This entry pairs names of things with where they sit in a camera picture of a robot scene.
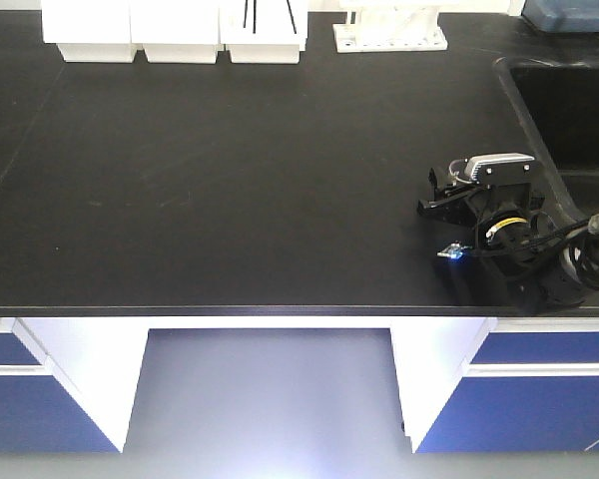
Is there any right white storage bin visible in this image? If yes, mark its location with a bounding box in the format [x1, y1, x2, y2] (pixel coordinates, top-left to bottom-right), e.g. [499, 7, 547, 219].
[220, 1, 308, 64]

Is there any left white storage bin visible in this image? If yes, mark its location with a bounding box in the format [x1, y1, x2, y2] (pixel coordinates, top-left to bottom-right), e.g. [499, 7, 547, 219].
[41, 0, 137, 63]

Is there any blue cabinet right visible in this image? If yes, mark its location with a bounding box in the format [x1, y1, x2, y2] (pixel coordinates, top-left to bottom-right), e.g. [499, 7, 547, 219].
[410, 318, 599, 453]

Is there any blue cabinet left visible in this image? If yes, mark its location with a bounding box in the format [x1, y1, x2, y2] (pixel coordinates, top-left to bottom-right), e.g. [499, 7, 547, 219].
[0, 318, 120, 453]

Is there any middle white storage bin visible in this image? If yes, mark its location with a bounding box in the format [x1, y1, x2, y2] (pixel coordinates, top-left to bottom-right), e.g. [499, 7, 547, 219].
[130, 0, 222, 64]

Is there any white test tube rack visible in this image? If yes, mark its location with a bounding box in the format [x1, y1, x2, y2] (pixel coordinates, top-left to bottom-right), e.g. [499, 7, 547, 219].
[332, 0, 453, 53]

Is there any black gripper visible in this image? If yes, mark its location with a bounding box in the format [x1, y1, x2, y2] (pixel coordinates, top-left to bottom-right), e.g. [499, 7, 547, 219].
[417, 167, 544, 249]

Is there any blue cabinet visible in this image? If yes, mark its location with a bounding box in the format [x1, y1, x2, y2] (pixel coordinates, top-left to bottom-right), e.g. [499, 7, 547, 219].
[0, 318, 120, 453]
[410, 318, 599, 453]

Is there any black lab sink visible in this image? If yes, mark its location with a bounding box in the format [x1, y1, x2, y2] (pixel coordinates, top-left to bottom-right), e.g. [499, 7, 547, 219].
[494, 58, 599, 220]

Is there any blue tray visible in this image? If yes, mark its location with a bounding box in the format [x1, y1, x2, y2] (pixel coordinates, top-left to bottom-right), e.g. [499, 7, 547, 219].
[522, 0, 599, 33]

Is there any black braided cable bundle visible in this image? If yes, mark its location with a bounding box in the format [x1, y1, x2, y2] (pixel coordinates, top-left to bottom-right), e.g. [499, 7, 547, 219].
[473, 201, 599, 295]

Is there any black wire tripod stand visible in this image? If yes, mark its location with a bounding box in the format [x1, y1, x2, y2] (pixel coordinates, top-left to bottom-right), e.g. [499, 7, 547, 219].
[243, 0, 298, 35]

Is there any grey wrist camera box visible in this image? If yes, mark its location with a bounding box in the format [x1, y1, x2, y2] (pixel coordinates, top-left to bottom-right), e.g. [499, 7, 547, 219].
[463, 153, 537, 187]

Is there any white storage bin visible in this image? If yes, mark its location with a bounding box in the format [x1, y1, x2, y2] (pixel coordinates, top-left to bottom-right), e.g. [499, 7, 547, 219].
[130, 0, 222, 64]
[41, 0, 137, 63]
[220, 1, 308, 64]

